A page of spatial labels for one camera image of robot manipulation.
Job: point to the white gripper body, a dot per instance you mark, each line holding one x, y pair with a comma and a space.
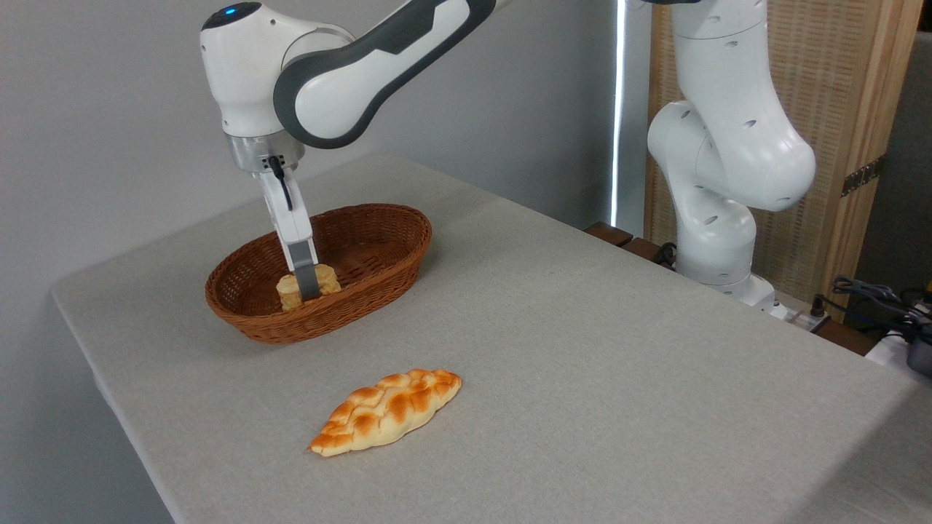
287, 218

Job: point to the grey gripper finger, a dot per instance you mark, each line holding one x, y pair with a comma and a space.
306, 273

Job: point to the small pale bread roll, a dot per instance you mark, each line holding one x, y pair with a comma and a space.
287, 292

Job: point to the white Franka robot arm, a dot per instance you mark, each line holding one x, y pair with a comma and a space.
728, 145

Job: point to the braided golden bread loaf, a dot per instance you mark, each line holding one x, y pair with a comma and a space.
386, 411

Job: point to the brown oval wicker basket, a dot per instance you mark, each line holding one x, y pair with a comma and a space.
382, 273

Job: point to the grey fabric tablecloth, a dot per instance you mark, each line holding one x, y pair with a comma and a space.
582, 364

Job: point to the white power strip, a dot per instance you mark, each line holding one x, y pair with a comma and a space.
797, 318

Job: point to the wood and rattan folding screen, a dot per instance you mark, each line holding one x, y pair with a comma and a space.
837, 73

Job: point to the white flat object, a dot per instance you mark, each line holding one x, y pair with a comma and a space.
885, 353

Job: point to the dark grey pot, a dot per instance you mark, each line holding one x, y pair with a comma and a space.
921, 353

